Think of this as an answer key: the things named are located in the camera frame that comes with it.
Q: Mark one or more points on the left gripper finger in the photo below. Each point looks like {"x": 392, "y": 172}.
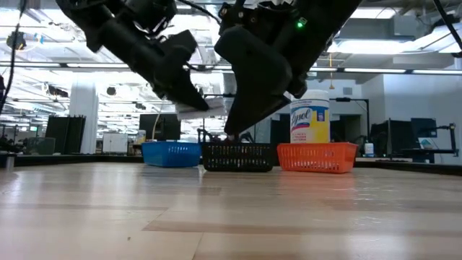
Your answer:
{"x": 189, "y": 90}
{"x": 173, "y": 97}

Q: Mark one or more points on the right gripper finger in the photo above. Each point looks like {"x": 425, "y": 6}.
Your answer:
{"x": 299, "y": 86}
{"x": 252, "y": 112}

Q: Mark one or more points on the black plastic basket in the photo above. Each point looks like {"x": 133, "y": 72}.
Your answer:
{"x": 236, "y": 157}

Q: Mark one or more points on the blue plastic basket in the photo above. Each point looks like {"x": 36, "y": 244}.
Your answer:
{"x": 169, "y": 154}

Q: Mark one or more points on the orange plastic basket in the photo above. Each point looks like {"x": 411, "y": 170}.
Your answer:
{"x": 317, "y": 158}

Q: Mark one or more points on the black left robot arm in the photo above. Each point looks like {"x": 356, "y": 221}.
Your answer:
{"x": 90, "y": 14}

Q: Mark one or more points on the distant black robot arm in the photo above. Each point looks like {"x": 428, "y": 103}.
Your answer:
{"x": 205, "y": 136}
{"x": 249, "y": 137}

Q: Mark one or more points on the black monitor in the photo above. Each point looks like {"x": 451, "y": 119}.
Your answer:
{"x": 162, "y": 126}

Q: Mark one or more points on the Lysol wipes canister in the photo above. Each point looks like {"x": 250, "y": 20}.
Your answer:
{"x": 309, "y": 119}

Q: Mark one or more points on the long ceiling light bar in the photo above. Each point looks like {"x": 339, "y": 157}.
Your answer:
{"x": 90, "y": 65}

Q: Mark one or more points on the white cabinet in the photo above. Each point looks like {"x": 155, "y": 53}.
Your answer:
{"x": 114, "y": 142}

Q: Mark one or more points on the white square pillar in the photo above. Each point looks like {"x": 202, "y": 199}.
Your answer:
{"x": 83, "y": 115}

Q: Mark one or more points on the small white container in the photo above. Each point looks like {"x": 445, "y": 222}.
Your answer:
{"x": 369, "y": 149}

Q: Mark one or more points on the black robot workstation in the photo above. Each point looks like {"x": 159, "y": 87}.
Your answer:
{"x": 400, "y": 135}

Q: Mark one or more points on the black partition panels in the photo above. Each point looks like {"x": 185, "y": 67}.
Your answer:
{"x": 65, "y": 135}

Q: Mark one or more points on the black ceiling device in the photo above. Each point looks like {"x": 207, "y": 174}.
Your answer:
{"x": 16, "y": 40}

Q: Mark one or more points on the grey green crate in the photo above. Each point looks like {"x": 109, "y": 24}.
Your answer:
{"x": 39, "y": 145}

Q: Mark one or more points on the silver ventilation duct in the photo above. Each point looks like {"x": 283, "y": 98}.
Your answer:
{"x": 228, "y": 85}

